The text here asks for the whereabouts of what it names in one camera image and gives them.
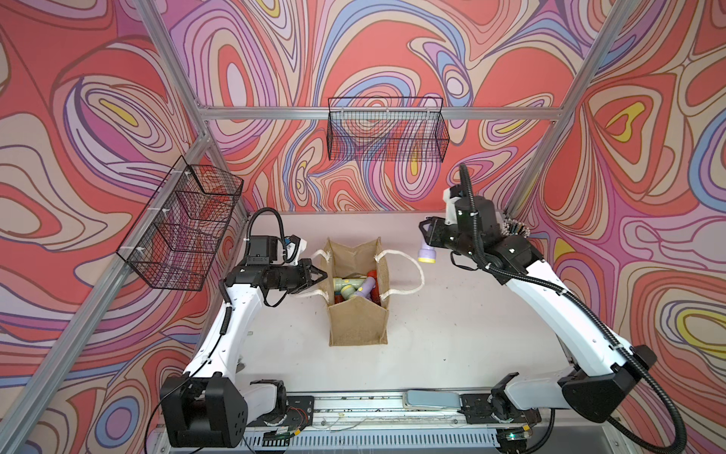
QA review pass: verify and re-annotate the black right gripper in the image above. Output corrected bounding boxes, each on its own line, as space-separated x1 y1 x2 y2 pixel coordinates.
418 216 479 261

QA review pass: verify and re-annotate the purple flashlight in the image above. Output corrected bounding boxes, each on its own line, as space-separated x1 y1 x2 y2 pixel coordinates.
418 240 437 264
355 276 374 299

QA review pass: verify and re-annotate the green flashlight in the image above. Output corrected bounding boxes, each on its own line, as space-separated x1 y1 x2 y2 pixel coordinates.
333 277 367 292
337 288 357 303

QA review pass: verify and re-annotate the brown burlap tote bag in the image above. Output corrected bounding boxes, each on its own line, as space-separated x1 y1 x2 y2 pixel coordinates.
300 238 425 346

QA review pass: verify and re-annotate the red flashlight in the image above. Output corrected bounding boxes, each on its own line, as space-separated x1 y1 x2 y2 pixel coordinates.
367 270 381 306

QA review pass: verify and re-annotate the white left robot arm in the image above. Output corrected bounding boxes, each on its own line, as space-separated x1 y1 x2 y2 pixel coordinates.
161 258 327 448

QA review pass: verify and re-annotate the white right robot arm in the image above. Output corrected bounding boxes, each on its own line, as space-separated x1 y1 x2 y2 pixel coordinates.
419 187 657 423

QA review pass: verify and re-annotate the metal cup with pencils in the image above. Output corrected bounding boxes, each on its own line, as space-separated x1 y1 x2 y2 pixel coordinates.
502 218 531 238

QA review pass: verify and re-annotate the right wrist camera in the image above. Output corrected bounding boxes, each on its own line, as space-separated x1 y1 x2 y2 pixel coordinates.
442 185 462 225

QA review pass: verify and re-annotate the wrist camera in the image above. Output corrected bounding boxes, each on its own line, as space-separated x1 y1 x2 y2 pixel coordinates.
442 185 462 225
244 236 307 265

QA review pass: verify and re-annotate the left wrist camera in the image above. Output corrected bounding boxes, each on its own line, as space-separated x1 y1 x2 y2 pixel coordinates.
244 236 307 265

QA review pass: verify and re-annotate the black corrugated cable right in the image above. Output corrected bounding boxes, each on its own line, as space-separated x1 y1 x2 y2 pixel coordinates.
458 163 688 454

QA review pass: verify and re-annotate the black wire basket back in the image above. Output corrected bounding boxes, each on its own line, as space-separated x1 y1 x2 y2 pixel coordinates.
326 95 450 163

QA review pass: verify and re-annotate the black wire basket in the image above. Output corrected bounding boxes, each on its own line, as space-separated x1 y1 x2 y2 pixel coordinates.
326 95 450 163
116 157 244 291

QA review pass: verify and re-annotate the black wire basket left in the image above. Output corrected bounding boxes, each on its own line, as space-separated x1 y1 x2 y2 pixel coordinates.
116 157 244 291

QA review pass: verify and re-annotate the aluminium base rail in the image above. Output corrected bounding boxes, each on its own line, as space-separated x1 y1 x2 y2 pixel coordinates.
234 390 633 453

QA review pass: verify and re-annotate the aluminium frame post left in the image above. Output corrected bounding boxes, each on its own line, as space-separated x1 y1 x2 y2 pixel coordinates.
132 0 251 219

